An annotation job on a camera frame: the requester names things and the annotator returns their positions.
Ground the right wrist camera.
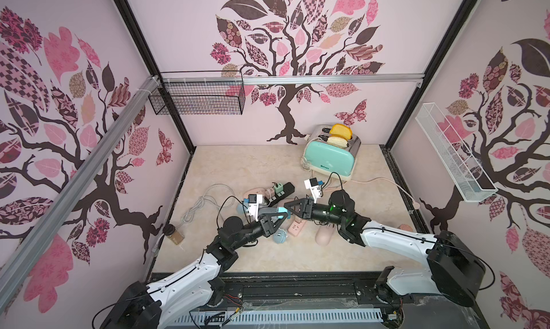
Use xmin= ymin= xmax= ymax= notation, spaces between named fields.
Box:
xmin=304 ymin=177 xmax=322 ymax=203

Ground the pink mouse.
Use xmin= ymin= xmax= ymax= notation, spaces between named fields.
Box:
xmin=315 ymin=224 xmax=335 ymax=247
xmin=243 ymin=189 xmax=262 ymax=198

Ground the pink mouse right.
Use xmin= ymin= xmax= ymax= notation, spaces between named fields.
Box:
xmin=315 ymin=224 xmax=335 ymax=247

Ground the blue mouse top left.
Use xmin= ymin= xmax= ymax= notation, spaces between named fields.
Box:
xmin=236 ymin=203 xmax=249 ymax=215

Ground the yellow toast slice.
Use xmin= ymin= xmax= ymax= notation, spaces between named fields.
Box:
xmin=329 ymin=124 xmax=353 ymax=141

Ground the blue mouse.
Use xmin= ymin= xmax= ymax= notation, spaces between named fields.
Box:
xmin=273 ymin=228 xmax=288 ymax=244
xmin=236 ymin=203 xmax=249 ymax=215

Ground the pale toast slice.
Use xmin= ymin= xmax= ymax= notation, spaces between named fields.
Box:
xmin=327 ymin=136 xmax=348 ymax=149

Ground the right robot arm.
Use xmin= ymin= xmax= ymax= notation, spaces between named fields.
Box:
xmin=285 ymin=190 xmax=486 ymax=307

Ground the grey coiled cable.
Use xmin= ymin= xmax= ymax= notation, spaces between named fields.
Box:
xmin=180 ymin=182 xmax=236 ymax=227

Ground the pink mouse top left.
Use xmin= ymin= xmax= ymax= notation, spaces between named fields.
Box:
xmin=243 ymin=189 xmax=262 ymax=198

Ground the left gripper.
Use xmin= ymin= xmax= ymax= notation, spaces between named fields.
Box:
xmin=230 ymin=212 xmax=286 ymax=250

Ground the blue mouse bottom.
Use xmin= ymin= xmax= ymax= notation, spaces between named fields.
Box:
xmin=273 ymin=228 xmax=288 ymax=244

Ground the pink power strip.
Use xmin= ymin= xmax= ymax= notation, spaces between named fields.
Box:
xmin=287 ymin=218 xmax=307 ymax=237

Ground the black wire basket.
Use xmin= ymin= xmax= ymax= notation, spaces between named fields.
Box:
xmin=149 ymin=67 xmax=246 ymax=115

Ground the black power strip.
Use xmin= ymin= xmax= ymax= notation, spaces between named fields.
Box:
xmin=265 ymin=182 xmax=295 ymax=207

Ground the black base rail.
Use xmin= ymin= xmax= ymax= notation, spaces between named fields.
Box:
xmin=117 ymin=272 xmax=491 ymax=329

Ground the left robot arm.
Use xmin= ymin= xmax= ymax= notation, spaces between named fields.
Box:
xmin=98 ymin=207 xmax=289 ymax=328

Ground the small brown jar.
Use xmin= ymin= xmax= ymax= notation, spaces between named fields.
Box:
xmin=163 ymin=224 xmax=185 ymax=245

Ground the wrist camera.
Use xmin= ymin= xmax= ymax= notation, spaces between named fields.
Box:
xmin=248 ymin=194 xmax=264 ymax=221
xmin=304 ymin=177 xmax=322 ymax=203

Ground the mint green toaster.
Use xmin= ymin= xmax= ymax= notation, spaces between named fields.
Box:
xmin=302 ymin=125 xmax=362 ymax=181

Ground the pink power strip cord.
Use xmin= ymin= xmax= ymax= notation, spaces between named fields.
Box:
xmin=343 ymin=174 xmax=420 ymax=210

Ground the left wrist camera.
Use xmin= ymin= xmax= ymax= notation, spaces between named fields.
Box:
xmin=248 ymin=194 xmax=264 ymax=221

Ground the white slotted cable duct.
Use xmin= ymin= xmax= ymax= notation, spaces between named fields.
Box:
xmin=172 ymin=308 xmax=383 ymax=328

